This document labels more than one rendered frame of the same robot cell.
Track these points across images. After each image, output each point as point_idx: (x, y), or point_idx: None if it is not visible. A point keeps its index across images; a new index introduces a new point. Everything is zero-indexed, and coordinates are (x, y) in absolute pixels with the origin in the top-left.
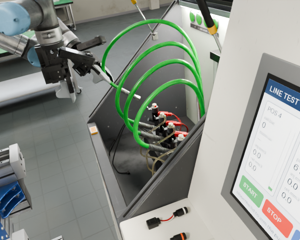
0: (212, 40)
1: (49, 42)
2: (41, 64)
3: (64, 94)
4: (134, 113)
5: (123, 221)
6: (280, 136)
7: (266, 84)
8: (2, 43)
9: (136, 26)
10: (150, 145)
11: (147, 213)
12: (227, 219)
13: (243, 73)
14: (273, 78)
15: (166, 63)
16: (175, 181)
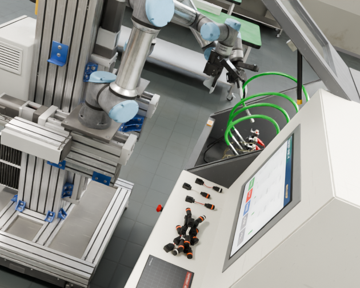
0: None
1: (220, 52)
2: (208, 60)
3: (208, 84)
4: (246, 134)
5: (185, 171)
6: (275, 160)
7: (290, 137)
8: (198, 35)
9: (280, 75)
10: (230, 144)
11: (200, 177)
12: (234, 199)
13: (290, 130)
14: (292, 135)
15: (274, 106)
16: (228, 171)
